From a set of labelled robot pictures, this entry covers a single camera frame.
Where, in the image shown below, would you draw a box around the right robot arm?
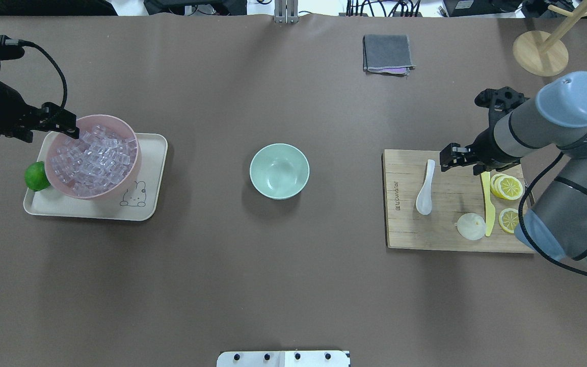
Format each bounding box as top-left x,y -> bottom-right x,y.
440,70 -> 587,277

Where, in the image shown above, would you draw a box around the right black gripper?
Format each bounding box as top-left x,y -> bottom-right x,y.
439,127 -> 520,176

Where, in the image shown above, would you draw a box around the green lime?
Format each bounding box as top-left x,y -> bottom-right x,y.
24,161 -> 51,192

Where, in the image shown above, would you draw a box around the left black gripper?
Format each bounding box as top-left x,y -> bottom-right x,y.
0,82 -> 79,143

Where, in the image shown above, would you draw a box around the bamboo cutting board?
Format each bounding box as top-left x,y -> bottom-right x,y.
383,149 -> 533,254

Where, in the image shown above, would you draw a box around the white steamed bun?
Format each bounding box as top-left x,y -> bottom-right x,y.
455,212 -> 486,240

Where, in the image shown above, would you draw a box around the pink bowl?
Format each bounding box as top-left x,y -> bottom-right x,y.
44,114 -> 141,200

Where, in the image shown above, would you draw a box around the mint green bowl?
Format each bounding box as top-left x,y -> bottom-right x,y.
249,143 -> 311,200

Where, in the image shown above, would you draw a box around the beige rabbit tray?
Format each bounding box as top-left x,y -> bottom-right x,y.
23,133 -> 168,221

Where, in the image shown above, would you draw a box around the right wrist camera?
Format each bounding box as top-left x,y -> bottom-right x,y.
474,86 -> 529,128

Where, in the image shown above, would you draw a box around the grey folded cloth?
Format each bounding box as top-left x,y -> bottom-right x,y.
362,34 -> 416,73

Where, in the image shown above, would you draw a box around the stacked lemon slices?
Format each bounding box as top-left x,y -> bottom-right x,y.
491,173 -> 524,201

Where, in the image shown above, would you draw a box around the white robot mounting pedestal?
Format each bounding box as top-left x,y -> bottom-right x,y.
216,349 -> 351,366

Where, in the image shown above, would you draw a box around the purple cloth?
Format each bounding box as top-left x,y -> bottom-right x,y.
372,67 -> 412,76

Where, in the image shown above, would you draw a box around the clear ice cubes pile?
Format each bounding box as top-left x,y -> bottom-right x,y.
47,123 -> 139,197

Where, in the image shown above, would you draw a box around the wooden mug tree stand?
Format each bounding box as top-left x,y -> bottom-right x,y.
512,1 -> 587,77

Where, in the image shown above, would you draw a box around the single lemon slice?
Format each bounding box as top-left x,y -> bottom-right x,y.
498,207 -> 519,234

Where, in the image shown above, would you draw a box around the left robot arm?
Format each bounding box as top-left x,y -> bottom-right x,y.
0,81 -> 79,143

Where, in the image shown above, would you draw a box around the yellow plastic knife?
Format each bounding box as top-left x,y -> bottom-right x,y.
480,171 -> 496,237

